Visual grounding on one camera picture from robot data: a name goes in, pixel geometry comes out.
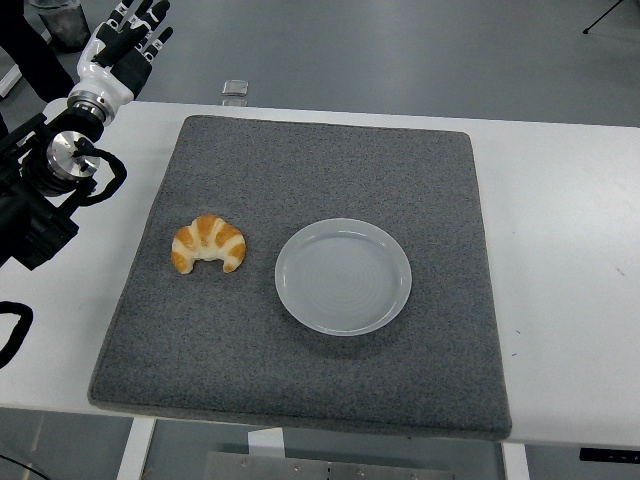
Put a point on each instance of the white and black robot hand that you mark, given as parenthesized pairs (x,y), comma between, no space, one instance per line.
(102,82)

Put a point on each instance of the golden croissant bread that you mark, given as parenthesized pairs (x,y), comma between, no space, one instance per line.
(220,240)

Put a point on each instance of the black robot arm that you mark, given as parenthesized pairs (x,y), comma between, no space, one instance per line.
(30,225)

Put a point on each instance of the round grey plate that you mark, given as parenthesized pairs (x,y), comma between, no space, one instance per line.
(345,280)

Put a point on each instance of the grey metal plate with screws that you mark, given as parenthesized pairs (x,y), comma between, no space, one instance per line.
(300,470)

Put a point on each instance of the grey waste bin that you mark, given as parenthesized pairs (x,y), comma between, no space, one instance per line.
(65,25)

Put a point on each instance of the person's leg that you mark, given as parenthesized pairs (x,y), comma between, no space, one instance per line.
(35,65)

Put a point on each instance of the white floor stand base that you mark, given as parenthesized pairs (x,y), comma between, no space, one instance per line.
(9,82)

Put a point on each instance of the small clear floor cover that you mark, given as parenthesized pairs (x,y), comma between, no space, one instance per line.
(235,87)
(235,102)

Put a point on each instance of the grey felt mat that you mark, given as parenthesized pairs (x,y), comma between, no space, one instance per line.
(225,350)

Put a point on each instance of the white table leg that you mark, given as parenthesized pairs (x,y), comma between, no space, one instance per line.
(132,450)
(265,442)
(516,462)

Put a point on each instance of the black tripod leg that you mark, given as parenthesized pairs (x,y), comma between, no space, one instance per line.
(600,20)

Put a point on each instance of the black table control panel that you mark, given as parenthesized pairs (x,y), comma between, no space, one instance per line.
(610,454)

